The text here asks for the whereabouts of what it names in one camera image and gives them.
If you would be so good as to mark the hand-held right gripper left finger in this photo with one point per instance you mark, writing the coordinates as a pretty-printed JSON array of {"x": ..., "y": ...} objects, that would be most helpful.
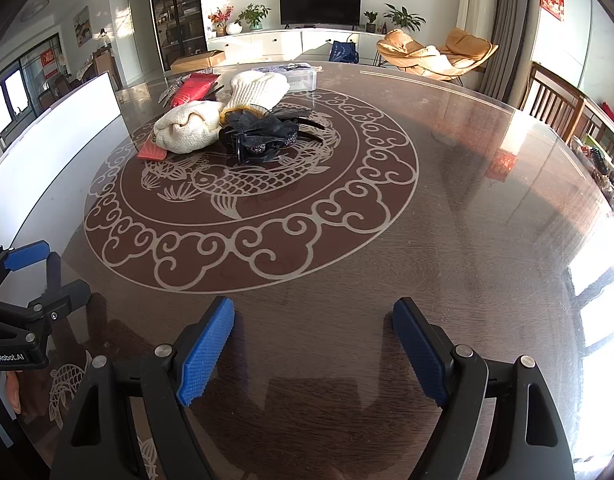
[{"x": 207, "y": 350}]

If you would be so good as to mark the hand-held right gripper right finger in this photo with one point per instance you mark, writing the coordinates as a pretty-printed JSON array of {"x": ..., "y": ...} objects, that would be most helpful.
[{"x": 419, "y": 350}]

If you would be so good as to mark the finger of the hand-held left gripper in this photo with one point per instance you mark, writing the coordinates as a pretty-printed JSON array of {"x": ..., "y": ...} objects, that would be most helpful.
[
  {"x": 67, "y": 297},
  {"x": 27, "y": 256}
]

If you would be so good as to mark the white cardboard container box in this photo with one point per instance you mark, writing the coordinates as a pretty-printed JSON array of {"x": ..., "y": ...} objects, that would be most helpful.
[{"x": 62, "y": 125}]

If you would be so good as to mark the person's left hand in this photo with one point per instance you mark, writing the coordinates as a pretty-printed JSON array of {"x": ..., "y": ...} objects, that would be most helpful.
[{"x": 13, "y": 392}]

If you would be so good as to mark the balcony window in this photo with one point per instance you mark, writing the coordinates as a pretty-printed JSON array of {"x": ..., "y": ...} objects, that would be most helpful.
[{"x": 9, "y": 102}]

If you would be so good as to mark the red patterned packet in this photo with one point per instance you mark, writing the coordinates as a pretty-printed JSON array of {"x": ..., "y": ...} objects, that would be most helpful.
[{"x": 152, "y": 151}]

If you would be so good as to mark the rolled white knit glove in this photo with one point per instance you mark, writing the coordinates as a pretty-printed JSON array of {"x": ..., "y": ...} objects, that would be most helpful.
[{"x": 187, "y": 127}]

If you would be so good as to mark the wooden dining chair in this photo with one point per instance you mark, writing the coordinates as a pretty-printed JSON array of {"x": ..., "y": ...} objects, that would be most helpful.
[{"x": 106, "y": 62}]

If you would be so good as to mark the silver hair clip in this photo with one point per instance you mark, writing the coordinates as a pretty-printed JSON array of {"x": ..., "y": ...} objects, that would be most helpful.
[{"x": 169, "y": 90}]

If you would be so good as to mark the black bow hair clip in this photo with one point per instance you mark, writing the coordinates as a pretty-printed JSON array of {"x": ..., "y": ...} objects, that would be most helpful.
[{"x": 267, "y": 135}]

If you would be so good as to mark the red tube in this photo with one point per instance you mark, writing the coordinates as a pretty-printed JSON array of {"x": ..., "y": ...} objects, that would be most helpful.
[{"x": 194, "y": 90}]

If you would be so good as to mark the round ceiling lamp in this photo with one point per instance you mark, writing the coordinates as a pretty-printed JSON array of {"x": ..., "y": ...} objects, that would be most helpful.
[{"x": 34, "y": 10}]

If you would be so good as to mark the brown cardboard box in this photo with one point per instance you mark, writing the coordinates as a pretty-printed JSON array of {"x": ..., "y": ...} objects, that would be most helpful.
[{"x": 197, "y": 62}]

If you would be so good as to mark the long white knit glove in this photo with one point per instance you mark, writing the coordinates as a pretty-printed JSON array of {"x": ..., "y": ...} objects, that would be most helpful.
[{"x": 257, "y": 90}]

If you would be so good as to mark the black glass display cabinet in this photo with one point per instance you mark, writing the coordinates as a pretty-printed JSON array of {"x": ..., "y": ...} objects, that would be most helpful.
[{"x": 179, "y": 15}]

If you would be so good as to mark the dark wooden slatted chair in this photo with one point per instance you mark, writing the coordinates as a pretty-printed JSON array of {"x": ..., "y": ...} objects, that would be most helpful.
[{"x": 549, "y": 95}]

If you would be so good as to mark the clear plastic box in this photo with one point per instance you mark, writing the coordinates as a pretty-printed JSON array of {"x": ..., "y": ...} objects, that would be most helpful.
[{"x": 299, "y": 77}]

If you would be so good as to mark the orange lounge chair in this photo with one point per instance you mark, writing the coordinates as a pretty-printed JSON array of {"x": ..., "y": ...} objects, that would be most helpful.
[{"x": 437, "y": 55}]

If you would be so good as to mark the red flower bouquet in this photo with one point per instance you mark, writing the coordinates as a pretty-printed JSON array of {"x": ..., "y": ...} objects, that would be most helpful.
[{"x": 219, "y": 17}]

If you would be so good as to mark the blue tote bag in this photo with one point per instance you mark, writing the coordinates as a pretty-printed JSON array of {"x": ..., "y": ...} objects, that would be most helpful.
[{"x": 343, "y": 52}]

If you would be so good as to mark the white round vase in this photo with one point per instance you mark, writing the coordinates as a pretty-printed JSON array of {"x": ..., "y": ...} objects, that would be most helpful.
[{"x": 233, "y": 28}]

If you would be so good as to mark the white television cabinet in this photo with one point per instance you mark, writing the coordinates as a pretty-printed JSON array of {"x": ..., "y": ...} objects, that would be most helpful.
[{"x": 287, "y": 42}]

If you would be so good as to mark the green potted plant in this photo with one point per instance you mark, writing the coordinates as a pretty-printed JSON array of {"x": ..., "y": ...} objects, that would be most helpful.
[{"x": 254, "y": 15}]

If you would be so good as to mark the large leafy potted plant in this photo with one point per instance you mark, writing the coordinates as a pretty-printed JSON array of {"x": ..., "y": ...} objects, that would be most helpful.
[{"x": 404, "y": 17}]

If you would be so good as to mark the small potted plant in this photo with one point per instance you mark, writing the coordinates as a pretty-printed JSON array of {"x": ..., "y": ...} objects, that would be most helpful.
[{"x": 370, "y": 20}]

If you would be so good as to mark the grey curtain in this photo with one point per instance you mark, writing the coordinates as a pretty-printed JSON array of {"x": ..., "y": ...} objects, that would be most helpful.
[{"x": 517, "y": 25}]

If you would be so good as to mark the white patterned curtain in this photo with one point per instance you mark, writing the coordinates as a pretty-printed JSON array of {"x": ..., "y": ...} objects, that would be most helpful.
[{"x": 479, "y": 0}]

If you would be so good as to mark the black television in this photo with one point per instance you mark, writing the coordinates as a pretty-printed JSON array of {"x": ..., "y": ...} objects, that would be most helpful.
[{"x": 319, "y": 6}]

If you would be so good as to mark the red wall poster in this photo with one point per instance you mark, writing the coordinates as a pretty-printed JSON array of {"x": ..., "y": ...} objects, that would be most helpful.
[{"x": 48, "y": 62}]

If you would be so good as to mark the wall painting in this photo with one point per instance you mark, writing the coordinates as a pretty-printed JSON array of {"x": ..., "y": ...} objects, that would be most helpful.
[{"x": 82, "y": 26}]

